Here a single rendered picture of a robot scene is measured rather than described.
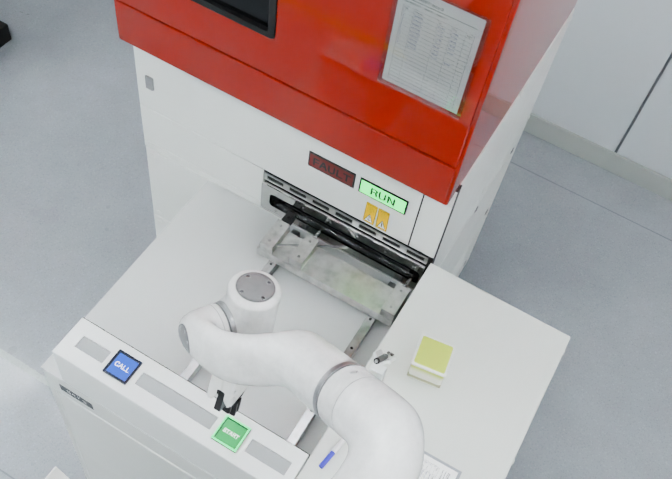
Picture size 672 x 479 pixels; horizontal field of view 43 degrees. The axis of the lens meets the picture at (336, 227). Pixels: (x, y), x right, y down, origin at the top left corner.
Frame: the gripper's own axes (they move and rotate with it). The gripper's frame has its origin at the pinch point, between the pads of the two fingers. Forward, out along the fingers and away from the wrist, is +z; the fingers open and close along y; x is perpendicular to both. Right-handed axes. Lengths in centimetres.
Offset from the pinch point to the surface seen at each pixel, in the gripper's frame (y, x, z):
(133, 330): -19.2, -35.0, 26.0
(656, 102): -217, 48, 26
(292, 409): -22.3, 4.9, 25.4
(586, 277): -171, 55, 78
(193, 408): -4.2, -9.3, 15.4
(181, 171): -64, -55, 19
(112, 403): -0.6, -26.0, 24.3
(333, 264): -54, -5, 13
